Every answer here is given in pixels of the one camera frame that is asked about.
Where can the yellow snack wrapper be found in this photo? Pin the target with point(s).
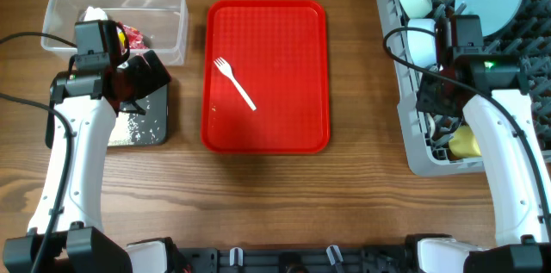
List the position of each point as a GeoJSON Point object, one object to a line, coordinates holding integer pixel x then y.
{"type": "Point", "coordinates": [122, 38]}

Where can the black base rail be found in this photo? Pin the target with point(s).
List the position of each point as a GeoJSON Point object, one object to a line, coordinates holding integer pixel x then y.
{"type": "Point", "coordinates": [367, 259]}

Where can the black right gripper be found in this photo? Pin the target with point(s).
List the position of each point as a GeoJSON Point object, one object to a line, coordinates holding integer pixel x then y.
{"type": "Point", "coordinates": [424, 101]}

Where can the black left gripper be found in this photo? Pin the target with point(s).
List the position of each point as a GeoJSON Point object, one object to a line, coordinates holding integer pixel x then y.
{"type": "Point", "coordinates": [150, 83]}

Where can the white tissue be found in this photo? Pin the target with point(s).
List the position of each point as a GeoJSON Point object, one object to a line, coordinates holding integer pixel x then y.
{"type": "Point", "coordinates": [94, 14]}

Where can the red snack wrapper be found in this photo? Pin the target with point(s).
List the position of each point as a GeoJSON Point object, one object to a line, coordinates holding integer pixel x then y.
{"type": "Point", "coordinates": [136, 39]}

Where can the grey dishwasher rack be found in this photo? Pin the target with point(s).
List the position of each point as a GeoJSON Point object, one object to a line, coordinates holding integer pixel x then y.
{"type": "Point", "coordinates": [526, 35]}

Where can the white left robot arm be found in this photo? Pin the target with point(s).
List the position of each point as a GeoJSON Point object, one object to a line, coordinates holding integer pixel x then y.
{"type": "Point", "coordinates": [65, 233]}

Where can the white plastic spoon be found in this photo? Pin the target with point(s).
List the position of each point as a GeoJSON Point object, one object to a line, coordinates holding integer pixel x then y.
{"type": "Point", "coordinates": [431, 125]}

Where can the white rice grains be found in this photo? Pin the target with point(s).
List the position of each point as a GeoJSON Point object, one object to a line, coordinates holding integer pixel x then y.
{"type": "Point", "coordinates": [136, 125]}

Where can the yellow plastic cup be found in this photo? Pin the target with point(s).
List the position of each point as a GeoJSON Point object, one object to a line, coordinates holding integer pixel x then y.
{"type": "Point", "coordinates": [463, 144]}

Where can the black food waste bin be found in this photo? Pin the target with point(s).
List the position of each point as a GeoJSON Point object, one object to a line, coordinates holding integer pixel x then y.
{"type": "Point", "coordinates": [95, 125]}

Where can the clear plastic waste bin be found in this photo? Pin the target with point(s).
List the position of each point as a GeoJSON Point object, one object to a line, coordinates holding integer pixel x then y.
{"type": "Point", "coordinates": [164, 23]}

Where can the white plastic fork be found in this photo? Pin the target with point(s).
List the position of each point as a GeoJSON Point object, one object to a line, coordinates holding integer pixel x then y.
{"type": "Point", "coordinates": [225, 68]}

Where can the red plastic tray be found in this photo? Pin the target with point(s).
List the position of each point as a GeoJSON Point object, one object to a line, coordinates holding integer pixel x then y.
{"type": "Point", "coordinates": [278, 53]}

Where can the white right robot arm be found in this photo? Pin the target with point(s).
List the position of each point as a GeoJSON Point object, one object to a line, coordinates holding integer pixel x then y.
{"type": "Point", "coordinates": [491, 93]}

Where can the light blue bowl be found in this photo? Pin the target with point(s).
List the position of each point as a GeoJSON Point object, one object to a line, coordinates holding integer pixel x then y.
{"type": "Point", "coordinates": [422, 46]}

